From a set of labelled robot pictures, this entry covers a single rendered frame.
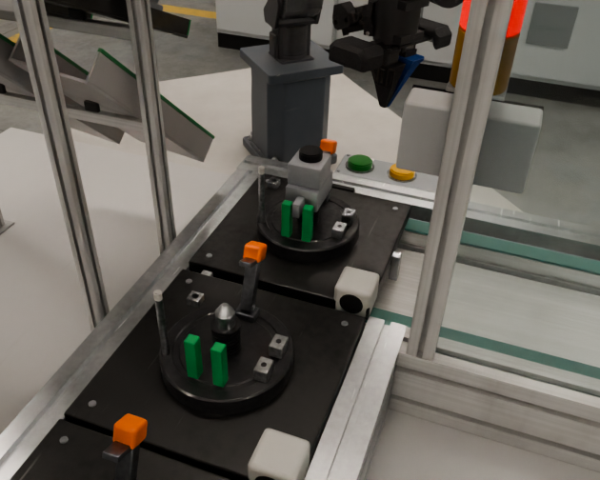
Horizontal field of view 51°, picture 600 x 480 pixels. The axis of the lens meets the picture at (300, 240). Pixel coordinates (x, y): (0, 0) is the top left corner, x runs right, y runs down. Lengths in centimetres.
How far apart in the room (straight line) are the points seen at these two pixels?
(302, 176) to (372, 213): 16
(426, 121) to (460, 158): 5
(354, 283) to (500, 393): 20
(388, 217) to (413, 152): 31
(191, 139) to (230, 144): 37
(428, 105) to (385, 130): 81
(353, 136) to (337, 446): 84
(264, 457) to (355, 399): 13
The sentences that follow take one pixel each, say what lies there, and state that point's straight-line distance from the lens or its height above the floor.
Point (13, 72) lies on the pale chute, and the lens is 90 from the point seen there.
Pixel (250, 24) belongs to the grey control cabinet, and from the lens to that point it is 418.
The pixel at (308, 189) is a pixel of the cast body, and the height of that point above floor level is 106.
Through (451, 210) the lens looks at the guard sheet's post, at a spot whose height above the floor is 115.
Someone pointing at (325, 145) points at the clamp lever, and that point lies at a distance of 87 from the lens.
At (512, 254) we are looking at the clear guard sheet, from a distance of 63.
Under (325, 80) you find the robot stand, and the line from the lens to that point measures 117.
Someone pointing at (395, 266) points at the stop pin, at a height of 95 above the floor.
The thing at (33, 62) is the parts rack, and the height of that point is 125.
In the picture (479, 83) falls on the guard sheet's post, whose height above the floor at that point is 128.
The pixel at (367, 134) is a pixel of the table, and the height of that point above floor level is 86.
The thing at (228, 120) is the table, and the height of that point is 86.
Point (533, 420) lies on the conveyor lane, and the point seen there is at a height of 91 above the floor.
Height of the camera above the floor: 148
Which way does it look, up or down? 37 degrees down
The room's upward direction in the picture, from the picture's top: 2 degrees clockwise
